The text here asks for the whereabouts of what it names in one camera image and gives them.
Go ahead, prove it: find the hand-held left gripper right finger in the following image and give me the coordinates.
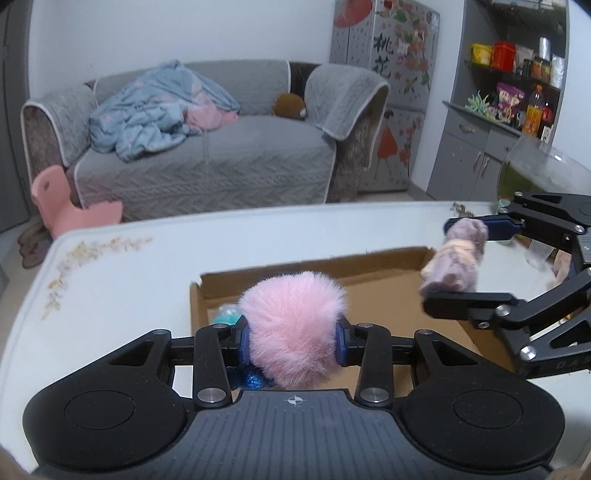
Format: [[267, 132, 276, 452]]
[[335, 320, 483, 408]]

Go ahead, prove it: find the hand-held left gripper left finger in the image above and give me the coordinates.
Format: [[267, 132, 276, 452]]
[[108, 322, 253, 409]]

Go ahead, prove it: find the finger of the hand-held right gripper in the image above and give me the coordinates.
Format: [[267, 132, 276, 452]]
[[443, 191, 591, 273], [422, 267, 591, 366]]

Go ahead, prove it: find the blue sock roll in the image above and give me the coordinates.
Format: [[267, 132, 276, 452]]
[[226, 364, 278, 391]]

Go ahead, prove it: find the purple beige plush roll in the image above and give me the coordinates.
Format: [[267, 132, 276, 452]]
[[418, 218, 490, 297]]

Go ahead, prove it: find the pink fluffy ball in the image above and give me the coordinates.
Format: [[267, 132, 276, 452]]
[[236, 272, 350, 389]]

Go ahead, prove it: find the cardboard box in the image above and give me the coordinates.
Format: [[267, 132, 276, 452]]
[[189, 246, 514, 403]]

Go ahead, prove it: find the teal sock roll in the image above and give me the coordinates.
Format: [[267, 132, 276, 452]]
[[210, 305, 243, 326]]

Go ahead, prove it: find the glass fish bowl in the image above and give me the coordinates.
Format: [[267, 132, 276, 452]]
[[496, 134, 591, 214]]

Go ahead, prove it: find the grey cupboard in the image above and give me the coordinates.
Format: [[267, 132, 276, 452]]
[[427, 0, 570, 202]]

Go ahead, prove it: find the orange drink bottle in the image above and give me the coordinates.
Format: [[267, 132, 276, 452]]
[[524, 84, 546, 137]]

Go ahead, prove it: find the green plant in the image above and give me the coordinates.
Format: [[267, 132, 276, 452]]
[[465, 91, 491, 116]]

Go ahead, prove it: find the purple snack bag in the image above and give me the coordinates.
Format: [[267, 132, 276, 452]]
[[495, 82, 527, 123]]

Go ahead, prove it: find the white roll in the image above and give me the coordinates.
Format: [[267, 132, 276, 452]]
[[550, 54, 567, 90]]

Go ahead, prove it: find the red container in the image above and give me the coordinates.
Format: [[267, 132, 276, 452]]
[[492, 41, 516, 73]]

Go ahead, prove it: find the grey sofa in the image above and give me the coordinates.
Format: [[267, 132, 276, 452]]
[[21, 59, 391, 223]]

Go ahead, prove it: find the pink plastic chair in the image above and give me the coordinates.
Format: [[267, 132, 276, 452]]
[[31, 165, 124, 241]]

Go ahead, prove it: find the pink cloth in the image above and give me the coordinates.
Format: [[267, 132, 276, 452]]
[[185, 99, 239, 136]]

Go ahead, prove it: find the pair of slippers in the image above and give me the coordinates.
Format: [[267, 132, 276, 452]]
[[17, 217, 54, 271]]

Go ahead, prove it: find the brown plush toy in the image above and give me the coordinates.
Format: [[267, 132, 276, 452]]
[[272, 92, 309, 122]]

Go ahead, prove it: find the light blue blanket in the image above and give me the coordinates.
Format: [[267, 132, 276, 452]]
[[89, 59, 241, 162]]

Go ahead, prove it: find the grey door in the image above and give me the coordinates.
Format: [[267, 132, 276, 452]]
[[0, 28, 33, 234]]

